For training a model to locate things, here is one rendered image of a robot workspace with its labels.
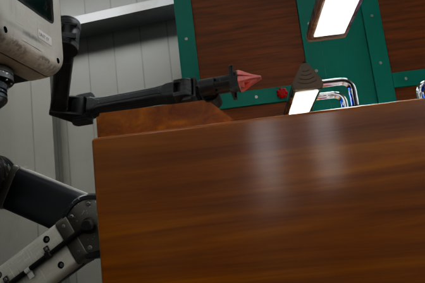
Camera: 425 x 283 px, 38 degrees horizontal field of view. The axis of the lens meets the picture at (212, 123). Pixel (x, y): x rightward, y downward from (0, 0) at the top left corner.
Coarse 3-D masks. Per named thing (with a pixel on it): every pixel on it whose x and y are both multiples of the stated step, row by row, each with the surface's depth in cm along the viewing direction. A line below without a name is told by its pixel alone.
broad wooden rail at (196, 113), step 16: (112, 112) 52; (128, 112) 51; (144, 112) 51; (160, 112) 51; (176, 112) 51; (192, 112) 51; (208, 112) 51; (224, 112) 51; (112, 128) 51; (128, 128) 51; (144, 128) 51; (160, 128) 51
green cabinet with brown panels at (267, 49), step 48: (192, 0) 250; (240, 0) 249; (288, 0) 248; (384, 0) 246; (192, 48) 244; (240, 48) 244; (288, 48) 243; (336, 48) 242; (384, 48) 240; (240, 96) 238; (384, 96) 236
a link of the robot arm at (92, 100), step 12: (168, 84) 204; (180, 84) 202; (192, 84) 203; (84, 96) 211; (108, 96) 208; (120, 96) 206; (132, 96) 205; (144, 96) 204; (156, 96) 203; (168, 96) 201; (180, 96) 201; (96, 108) 207; (108, 108) 207; (120, 108) 207; (132, 108) 207; (84, 120) 207
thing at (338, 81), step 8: (328, 80) 180; (336, 80) 179; (344, 80) 179; (352, 88) 179; (320, 96) 195; (328, 96) 195; (336, 96) 195; (344, 96) 195; (352, 96) 179; (344, 104) 194; (352, 104) 179
